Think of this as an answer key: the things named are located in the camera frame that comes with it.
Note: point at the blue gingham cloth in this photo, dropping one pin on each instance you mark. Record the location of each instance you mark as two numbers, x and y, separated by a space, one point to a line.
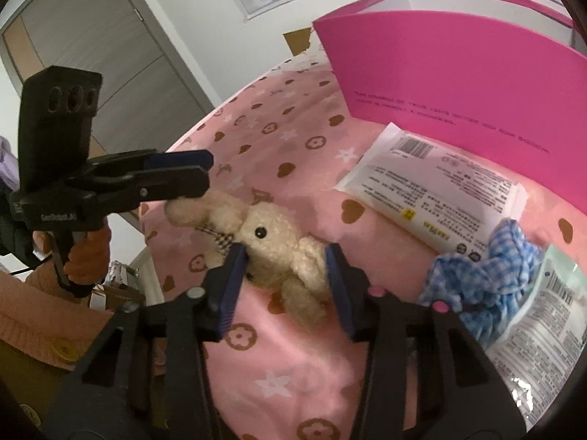
481 275

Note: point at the brown cardboard piece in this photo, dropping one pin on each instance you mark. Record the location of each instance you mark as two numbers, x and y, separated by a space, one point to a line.
300 41

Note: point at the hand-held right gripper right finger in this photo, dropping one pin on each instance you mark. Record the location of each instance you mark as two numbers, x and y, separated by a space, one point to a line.
339 288

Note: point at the pink cardboard box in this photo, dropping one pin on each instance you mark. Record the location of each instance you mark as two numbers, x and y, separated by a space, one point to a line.
458 68

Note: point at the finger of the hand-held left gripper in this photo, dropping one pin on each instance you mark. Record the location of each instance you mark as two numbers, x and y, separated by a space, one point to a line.
183 159
179 183

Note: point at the grey door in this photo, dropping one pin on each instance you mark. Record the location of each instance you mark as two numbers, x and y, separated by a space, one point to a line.
114 32

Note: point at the clear-edged white packet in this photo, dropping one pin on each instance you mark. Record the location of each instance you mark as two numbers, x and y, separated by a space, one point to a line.
541 330

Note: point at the pink printed blanket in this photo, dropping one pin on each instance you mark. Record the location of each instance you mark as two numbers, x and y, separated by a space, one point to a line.
284 169

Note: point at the white wipes packet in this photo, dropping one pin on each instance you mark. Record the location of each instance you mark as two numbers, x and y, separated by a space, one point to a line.
426 183

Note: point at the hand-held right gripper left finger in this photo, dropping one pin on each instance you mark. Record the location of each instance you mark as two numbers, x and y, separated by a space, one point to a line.
231 284

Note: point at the purple cloth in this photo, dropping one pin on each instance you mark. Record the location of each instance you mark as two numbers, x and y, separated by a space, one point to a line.
8 160

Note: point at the person's left hand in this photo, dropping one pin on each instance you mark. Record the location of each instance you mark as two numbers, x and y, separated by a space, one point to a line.
89 252

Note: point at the beige plush bunny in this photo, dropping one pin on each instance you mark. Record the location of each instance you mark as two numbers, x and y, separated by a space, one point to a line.
275 247

